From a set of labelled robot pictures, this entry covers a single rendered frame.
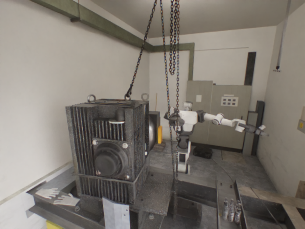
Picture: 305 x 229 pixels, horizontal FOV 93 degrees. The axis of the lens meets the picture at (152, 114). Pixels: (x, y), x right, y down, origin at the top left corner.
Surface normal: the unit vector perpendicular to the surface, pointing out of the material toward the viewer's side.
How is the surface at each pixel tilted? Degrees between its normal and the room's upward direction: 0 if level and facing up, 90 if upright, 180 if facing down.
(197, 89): 90
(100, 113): 90
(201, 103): 90
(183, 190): 90
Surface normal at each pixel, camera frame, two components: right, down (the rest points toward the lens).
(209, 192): -0.36, 0.22
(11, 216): 0.93, 0.08
